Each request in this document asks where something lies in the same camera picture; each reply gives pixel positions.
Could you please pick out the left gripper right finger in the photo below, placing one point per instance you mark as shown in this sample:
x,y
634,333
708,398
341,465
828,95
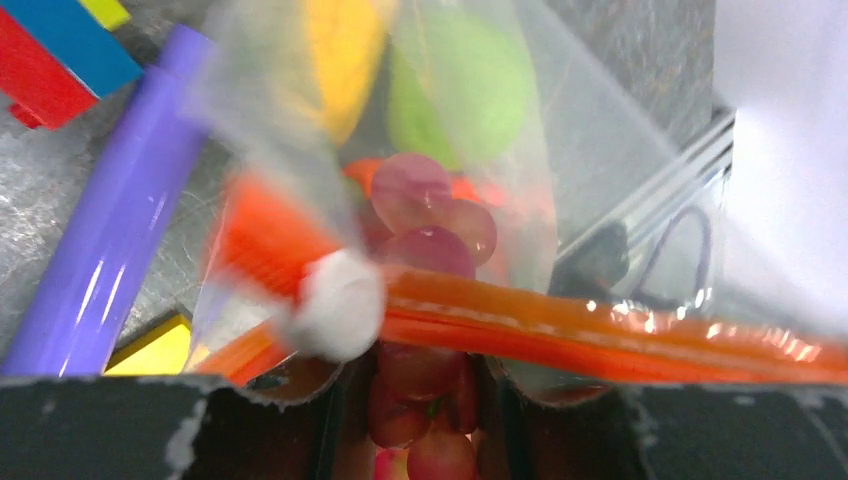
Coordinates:
x,y
561,426

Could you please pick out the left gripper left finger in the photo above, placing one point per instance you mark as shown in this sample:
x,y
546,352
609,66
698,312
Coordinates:
x,y
166,427

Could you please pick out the light red grape bunch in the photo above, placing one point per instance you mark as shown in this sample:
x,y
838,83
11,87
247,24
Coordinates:
x,y
422,411

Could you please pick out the clear orange zip bag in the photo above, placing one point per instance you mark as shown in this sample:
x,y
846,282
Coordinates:
x,y
464,176

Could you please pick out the green toy apple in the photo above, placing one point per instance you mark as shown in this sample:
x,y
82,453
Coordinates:
x,y
459,85

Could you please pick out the yellow toy corn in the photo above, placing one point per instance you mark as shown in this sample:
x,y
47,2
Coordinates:
x,y
344,42

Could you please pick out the orange toy carrot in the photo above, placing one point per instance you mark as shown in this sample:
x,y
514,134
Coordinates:
x,y
368,172

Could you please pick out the purple toy cylinder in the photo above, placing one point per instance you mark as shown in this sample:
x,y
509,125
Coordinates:
x,y
93,278

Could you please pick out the yellow flat brick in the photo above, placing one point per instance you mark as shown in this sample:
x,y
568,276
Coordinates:
x,y
161,350

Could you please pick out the multicolour stacked brick block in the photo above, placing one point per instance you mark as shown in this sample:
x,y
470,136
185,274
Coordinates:
x,y
59,58

